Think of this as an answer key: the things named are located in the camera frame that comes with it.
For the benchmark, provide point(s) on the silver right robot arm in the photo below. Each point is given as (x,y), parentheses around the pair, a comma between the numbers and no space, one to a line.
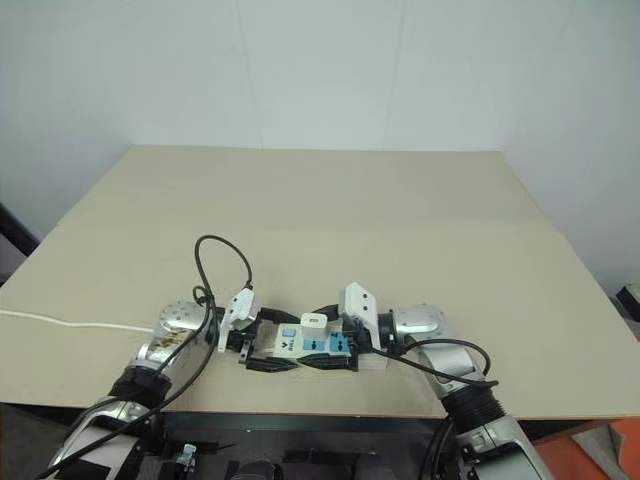
(425,320)

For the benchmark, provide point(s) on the black frame under table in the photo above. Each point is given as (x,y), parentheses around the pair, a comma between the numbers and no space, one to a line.
(310,430)

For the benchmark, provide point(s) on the white power strip blue sockets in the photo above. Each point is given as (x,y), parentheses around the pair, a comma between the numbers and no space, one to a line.
(312,346)

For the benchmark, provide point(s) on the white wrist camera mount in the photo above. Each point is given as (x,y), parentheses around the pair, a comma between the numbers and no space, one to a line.
(361,302)
(240,307)

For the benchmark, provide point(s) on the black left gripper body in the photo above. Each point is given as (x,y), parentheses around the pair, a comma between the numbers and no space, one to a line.
(244,345)

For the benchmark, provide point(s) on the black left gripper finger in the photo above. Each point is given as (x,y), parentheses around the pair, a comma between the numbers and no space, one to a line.
(272,367)
(281,315)

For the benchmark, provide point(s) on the dark grey box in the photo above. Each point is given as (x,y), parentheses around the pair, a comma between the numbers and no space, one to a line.
(629,297)

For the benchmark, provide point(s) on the small metal clip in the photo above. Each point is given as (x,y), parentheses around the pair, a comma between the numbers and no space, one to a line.
(187,456)

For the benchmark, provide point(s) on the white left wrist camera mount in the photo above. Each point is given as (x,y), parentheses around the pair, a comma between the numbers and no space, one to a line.
(240,307)

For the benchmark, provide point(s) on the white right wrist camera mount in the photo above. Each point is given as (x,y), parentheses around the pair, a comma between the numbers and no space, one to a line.
(361,302)

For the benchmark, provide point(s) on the white charger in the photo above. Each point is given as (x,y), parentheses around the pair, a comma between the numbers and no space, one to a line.
(313,327)

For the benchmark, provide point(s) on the dark rounded shape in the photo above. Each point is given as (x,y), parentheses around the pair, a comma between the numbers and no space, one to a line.
(257,471)

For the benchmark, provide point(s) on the dark furniture piece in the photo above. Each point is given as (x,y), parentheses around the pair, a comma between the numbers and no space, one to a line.
(12,235)

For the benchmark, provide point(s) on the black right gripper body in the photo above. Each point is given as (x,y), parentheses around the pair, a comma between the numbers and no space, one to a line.
(351,345)

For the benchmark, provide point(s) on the orange board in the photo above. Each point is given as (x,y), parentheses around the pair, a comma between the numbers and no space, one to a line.
(550,455)

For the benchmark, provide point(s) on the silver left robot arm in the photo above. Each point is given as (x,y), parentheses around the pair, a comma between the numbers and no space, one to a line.
(172,320)

